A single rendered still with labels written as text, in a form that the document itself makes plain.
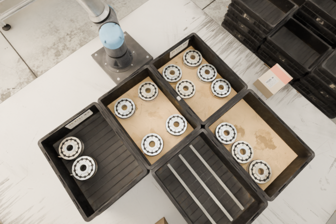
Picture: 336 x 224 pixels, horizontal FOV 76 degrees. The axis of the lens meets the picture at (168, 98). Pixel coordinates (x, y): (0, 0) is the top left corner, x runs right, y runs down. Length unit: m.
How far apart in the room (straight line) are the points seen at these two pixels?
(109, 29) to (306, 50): 1.56
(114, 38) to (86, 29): 1.36
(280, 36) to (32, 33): 2.34
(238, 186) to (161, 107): 0.50
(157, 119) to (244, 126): 0.43
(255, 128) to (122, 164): 0.66
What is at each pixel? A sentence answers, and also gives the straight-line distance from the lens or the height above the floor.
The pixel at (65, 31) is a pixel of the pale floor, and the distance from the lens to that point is 2.51.
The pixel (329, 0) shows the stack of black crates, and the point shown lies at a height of 0.49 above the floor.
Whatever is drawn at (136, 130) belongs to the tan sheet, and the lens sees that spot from 1.05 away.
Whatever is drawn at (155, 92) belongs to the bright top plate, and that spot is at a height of 0.86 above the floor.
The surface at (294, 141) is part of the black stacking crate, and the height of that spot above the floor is 0.90.
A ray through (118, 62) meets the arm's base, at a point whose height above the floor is 0.80.
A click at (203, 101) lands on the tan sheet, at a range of 1.10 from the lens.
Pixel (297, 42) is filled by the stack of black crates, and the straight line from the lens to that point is 2.08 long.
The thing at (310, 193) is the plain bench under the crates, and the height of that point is 0.70.
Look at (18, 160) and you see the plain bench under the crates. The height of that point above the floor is 0.70.
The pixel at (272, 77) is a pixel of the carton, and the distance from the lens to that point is 1.34.
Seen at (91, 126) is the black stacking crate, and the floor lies 0.83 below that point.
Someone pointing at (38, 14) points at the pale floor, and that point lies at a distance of 2.76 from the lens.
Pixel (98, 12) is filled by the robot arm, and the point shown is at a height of 1.01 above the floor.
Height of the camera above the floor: 1.86
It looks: 71 degrees down
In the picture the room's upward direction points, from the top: 4 degrees clockwise
